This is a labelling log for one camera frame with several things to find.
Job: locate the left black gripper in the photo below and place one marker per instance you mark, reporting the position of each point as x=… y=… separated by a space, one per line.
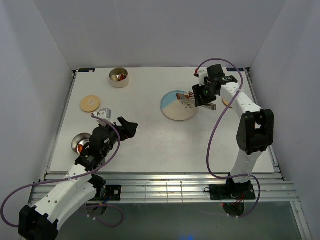
x=130 y=128

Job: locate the orange carrot slice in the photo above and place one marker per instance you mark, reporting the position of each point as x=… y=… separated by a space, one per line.
x=79 y=148

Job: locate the red sausage piece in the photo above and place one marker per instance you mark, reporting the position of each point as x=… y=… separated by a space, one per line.
x=122 y=77

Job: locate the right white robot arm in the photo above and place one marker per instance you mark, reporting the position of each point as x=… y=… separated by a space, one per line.
x=254 y=135

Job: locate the meat piece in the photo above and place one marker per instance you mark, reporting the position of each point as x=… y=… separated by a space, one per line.
x=180 y=96

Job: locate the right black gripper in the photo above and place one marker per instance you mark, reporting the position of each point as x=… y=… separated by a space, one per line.
x=197 y=90

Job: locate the steel lunch bowl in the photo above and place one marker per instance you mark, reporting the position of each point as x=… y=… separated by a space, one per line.
x=118 y=71
x=80 y=139

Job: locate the steel tongs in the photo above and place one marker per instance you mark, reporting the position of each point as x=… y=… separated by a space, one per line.
x=189 y=102

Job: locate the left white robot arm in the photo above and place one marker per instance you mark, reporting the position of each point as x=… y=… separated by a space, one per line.
x=43 y=220

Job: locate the left blue label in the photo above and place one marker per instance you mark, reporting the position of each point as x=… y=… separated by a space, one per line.
x=86 y=70

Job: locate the rice ball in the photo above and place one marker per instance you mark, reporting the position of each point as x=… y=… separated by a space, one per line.
x=114 y=78

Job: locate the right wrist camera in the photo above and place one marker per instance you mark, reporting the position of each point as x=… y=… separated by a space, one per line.
x=201 y=75

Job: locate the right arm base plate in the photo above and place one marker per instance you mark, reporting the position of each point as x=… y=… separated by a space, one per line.
x=224 y=192

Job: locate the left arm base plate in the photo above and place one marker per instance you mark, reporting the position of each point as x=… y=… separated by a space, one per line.
x=108 y=193

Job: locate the blue label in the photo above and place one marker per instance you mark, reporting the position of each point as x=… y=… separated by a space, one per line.
x=86 y=70
x=232 y=69

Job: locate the ceramic food plate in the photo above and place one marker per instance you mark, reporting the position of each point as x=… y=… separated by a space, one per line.
x=173 y=109

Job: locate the right blue label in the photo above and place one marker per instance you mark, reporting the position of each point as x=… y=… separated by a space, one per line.
x=232 y=69

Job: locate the wooden lid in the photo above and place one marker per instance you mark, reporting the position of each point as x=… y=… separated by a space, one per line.
x=226 y=103
x=90 y=103

